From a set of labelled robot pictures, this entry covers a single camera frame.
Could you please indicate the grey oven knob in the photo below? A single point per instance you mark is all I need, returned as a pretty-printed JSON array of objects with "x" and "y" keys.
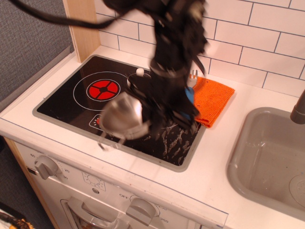
[{"x": 141, "y": 210}]

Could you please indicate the black toy stovetop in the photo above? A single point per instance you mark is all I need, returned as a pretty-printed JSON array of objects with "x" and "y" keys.
[{"x": 78, "y": 103}]

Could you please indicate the metal strainer bowl with handles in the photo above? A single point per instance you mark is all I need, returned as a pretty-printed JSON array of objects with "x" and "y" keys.
[{"x": 122, "y": 120}]

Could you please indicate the blue handled metal fork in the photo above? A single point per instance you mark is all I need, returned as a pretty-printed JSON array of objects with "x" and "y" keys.
[{"x": 191, "y": 83}]

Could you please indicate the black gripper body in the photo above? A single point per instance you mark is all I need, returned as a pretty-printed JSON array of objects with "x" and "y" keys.
[{"x": 164, "y": 100}]

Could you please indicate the orange object at corner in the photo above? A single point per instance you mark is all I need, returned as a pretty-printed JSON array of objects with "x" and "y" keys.
[{"x": 9, "y": 222}]

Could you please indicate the white toy mushroom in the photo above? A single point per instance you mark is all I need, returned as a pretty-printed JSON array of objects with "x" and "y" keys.
[{"x": 140, "y": 71}]

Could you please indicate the orange folded cloth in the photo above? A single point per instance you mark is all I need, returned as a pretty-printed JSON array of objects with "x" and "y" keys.
[{"x": 210, "y": 98}]

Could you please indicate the grey toy sink basin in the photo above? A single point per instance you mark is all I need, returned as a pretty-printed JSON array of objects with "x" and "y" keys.
[{"x": 267, "y": 165}]

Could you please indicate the white toy oven front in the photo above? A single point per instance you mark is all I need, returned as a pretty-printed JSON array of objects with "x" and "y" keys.
[{"x": 79, "y": 200}]

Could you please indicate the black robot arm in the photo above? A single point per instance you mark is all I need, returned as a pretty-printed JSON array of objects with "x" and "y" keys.
[{"x": 179, "y": 38}]

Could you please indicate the wooden side post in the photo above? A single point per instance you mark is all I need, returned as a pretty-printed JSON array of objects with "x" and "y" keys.
[{"x": 85, "y": 41}]

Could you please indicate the grey faucet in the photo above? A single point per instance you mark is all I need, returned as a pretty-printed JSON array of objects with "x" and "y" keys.
[{"x": 298, "y": 113}]

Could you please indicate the grey timer knob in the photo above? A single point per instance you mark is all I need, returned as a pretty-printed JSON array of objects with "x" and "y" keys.
[{"x": 45, "y": 166}]

